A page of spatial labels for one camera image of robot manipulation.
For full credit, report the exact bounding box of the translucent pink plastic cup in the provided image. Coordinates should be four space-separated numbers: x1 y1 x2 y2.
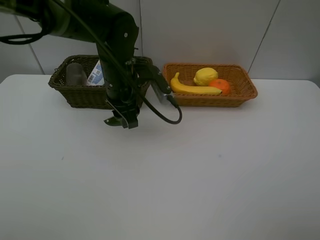
65 63 87 86

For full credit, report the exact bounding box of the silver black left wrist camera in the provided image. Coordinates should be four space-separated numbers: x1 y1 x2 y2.
135 63 178 107

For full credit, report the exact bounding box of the white bottle blue cap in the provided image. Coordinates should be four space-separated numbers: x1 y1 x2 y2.
86 60 105 86

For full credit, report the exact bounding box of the yellow banana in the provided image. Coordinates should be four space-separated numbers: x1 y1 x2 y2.
170 72 222 96

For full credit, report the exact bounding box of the black left camera cable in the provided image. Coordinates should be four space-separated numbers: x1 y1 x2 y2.
0 0 183 125

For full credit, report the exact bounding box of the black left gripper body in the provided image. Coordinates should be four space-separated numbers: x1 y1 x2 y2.
105 96 143 120

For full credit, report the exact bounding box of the yellow lemon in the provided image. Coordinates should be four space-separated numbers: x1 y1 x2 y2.
193 67 219 87

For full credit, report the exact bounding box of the dark brown wicker basket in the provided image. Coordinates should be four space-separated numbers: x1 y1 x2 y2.
48 54 154 111

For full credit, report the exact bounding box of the halved avocado with pit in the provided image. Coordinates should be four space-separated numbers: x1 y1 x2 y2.
104 116 123 127

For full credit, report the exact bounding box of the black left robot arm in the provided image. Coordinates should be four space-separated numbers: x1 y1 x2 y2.
0 0 140 129

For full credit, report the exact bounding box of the orange wicker basket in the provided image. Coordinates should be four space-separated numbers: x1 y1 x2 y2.
163 63 258 108

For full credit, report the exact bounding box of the orange mandarin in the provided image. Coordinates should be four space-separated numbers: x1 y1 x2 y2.
208 78 231 95

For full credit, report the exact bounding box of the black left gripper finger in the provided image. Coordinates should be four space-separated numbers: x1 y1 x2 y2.
123 113 139 129
104 110 128 129

